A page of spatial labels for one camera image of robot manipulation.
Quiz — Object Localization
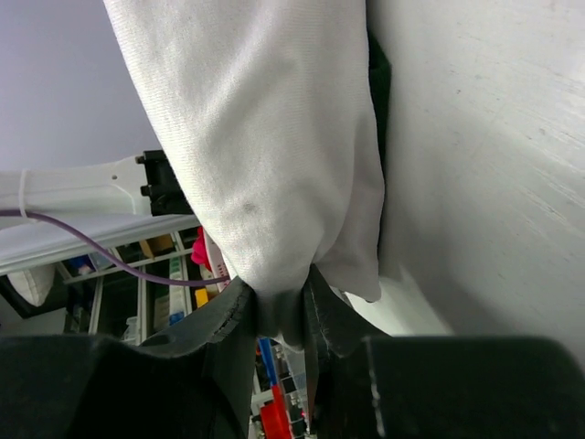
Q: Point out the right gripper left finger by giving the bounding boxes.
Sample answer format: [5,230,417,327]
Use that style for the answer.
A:
[140,278,256,438]

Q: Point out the cream and green t-shirt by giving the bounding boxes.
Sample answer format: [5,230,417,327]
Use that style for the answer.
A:
[105,1,385,349]

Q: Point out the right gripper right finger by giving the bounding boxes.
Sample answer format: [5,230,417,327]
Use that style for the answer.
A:
[303,265,388,434]

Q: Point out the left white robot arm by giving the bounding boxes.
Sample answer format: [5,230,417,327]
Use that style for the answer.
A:
[1,150,193,229]

